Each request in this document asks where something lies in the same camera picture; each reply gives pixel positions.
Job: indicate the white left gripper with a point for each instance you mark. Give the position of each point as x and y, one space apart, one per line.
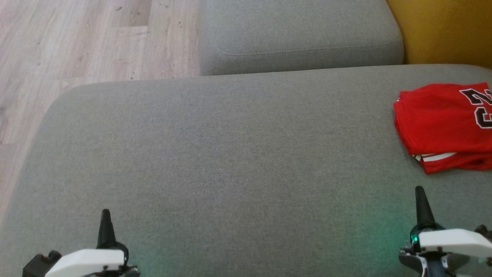
86 263

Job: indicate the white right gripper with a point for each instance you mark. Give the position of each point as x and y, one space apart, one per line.
453 240

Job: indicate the red basketball jersey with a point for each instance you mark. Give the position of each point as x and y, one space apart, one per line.
434 119

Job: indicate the large grey sofa seat cushion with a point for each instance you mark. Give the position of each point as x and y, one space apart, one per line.
230 173

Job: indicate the wide yellow sofa back cushion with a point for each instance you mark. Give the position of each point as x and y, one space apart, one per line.
449 30

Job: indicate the small grey sofa seat cushion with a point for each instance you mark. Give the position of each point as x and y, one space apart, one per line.
300 30

